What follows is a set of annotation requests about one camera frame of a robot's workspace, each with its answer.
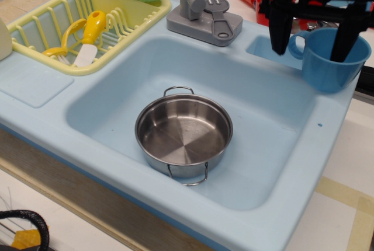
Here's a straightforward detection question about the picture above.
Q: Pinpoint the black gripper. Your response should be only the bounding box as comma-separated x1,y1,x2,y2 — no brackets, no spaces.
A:
269,0,373,62

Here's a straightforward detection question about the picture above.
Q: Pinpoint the blue plastic cup with handle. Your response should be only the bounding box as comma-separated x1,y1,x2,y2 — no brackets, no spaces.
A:
288,28,372,93

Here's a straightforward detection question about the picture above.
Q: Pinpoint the red cup upside down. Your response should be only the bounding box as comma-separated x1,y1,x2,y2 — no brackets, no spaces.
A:
301,0,325,6

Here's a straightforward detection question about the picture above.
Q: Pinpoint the stainless steel pot lid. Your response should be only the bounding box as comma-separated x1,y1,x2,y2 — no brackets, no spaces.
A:
291,18,338,34

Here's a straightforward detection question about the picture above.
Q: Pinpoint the black bar at edge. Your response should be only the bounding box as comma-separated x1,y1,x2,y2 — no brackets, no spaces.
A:
355,66,374,96

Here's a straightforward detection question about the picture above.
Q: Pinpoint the grey toy fork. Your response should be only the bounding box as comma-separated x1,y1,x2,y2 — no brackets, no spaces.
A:
204,0,234,41

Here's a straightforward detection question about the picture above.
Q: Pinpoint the light blue toy sink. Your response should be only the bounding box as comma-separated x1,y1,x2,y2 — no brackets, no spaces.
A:
1,19,355,250

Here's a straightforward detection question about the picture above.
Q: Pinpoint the grey toy faucet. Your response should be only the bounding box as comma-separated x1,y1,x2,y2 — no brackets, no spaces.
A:
167,0,243,47

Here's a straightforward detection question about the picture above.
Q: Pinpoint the yellow dish drying rack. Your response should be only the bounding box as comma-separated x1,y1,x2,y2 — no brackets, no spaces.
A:
8,0,171,76

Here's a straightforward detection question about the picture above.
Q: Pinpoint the yellow toy brush spoon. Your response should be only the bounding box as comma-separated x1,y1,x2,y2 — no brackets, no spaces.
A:
42,19,86,65

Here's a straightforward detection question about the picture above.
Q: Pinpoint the cream plastic object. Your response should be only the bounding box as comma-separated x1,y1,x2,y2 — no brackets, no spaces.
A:
0,19,12,60

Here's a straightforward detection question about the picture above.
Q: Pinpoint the orange tape piece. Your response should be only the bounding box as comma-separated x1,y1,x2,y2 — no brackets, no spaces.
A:
11,229,41,250

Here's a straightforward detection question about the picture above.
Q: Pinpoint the red cup with handle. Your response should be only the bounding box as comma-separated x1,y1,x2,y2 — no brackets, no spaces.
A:
255,0,296,27

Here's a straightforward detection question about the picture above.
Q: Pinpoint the yellow handled toy knife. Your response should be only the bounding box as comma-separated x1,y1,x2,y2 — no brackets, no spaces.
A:
74,11,106,67

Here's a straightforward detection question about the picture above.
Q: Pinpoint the black braided cable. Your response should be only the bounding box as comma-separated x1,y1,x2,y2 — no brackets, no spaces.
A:
0,210,50,251

